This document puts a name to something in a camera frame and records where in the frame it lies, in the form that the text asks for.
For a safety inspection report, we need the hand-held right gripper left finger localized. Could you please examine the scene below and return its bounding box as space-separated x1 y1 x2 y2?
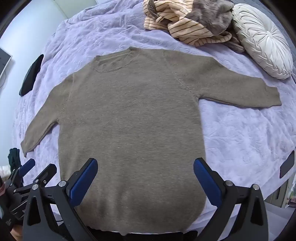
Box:
22 158 98 241

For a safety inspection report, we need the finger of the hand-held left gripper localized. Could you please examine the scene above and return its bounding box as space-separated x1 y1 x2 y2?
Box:
34 164 57 184
18 159 36 177

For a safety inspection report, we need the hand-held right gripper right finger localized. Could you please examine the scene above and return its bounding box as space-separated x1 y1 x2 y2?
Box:
193 158 270 241

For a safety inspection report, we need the olive brown knit sweater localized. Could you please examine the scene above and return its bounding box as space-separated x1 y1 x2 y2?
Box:
20 47 282 232

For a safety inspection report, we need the dark green cloth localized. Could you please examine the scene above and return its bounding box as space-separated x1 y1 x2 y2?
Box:
8 148 22 172

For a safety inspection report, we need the lilac plush blanket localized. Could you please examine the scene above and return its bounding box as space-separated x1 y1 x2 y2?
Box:
13 0 296 227

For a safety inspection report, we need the dark flat cloth item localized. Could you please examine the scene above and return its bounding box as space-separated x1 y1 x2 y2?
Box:
19 54 44 97

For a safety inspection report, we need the white monitor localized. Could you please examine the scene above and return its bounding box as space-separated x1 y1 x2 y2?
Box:
0 47 12 76

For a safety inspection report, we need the round white pleated cushion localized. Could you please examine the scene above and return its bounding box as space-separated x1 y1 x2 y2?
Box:
232 3 294 80

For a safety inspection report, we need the cream striped plush garment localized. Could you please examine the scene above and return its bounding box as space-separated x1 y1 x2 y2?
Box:
143 0 233 47

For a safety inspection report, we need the grey furry cloth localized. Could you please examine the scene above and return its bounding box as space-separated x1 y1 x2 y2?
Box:
148 0 245 53

